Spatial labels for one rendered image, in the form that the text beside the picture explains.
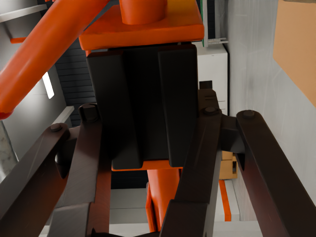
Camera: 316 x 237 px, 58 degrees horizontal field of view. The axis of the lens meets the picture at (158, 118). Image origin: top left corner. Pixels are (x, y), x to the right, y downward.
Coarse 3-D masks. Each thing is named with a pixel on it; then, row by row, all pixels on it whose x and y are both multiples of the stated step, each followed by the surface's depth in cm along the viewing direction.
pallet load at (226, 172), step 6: (222, 156) 686; (228, 156) 685; (234, 156) 685; (222, 162) 693; (228, 162) 692; (234, 162) 744; (222, 168) 702; (228, 168) 701; (222, 174) 712; (228, 174) 710; (234, 174) 710
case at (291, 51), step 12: (288, 12) 29; (300, 12) 26; (312, 12) 24; (276, 24) 33; (288, 24) 30; (300, 24) 26; (312, 24) 24; (276, 36) 34; (288, 36) 30; (300, 36) 27; (312, 36) 24; (276, 48) 34; (288, 48) 30; (300, 48) 27; (312, 48) 24; (276, 60) 34; (288, 60) 30; (300, 60) 27; (312, 60) 24; (288, 72) 30; (300, 72) 27; (312, 72) 25; (300, 84) 27; (312, 84) 25; (312, 96) 25
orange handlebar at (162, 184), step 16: (128, 0) 13; (144, 0) 13; (160, 0) 14; (128, 16) 14; (144, 16) 14; (160, 16) 14; (160, 176) 19; (176, 176) 19; (160, 192) 20; (160, 208) 20; (160, 224) 21
